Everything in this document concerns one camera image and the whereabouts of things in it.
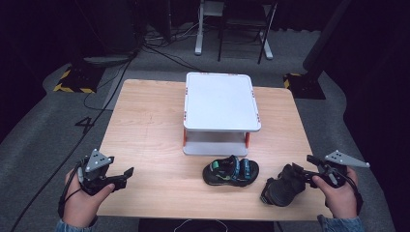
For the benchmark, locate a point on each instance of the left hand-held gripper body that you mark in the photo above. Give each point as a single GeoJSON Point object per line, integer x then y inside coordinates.
{"type": "Point", "coordinates": [93, 175]}

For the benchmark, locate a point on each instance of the person's right hand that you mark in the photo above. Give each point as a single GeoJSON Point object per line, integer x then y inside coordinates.
{"type": "Point", "coordinates": [340, 199]}

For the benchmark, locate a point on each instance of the white desk leg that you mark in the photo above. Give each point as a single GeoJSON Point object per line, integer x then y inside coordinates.
{"type": "Point", "coordinates": [267, 48]}
{"type": "Point", "coordinates": [199, 35]}

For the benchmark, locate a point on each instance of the person's left hand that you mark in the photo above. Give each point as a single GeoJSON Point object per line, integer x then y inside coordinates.
{"type": "Point", "coordinates": [80, 203]}

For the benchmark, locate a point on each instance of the white two-tier shoe rack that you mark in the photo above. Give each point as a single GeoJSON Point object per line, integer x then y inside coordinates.
{"type": "Point", "coordinates": [220, 101]}

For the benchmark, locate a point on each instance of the dark cabinet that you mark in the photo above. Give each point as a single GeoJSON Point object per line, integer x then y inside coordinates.
{"type": "Point", "coordinates": [112, 25]}

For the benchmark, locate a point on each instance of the yellow-black striped base plate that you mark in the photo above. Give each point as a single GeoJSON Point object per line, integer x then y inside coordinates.
{"type": "Point", "coordinates": [79, 80]}
{"type": "Point", "coordinates": [304, 86]}

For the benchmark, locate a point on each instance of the black slanted pole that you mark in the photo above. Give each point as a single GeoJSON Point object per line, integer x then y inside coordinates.
{"type": "Point", "coordinates": [324, 38]}

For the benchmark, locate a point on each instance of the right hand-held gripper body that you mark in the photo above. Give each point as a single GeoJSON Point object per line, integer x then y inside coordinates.
{"type": "Point", "coordinates": [335, 170]}

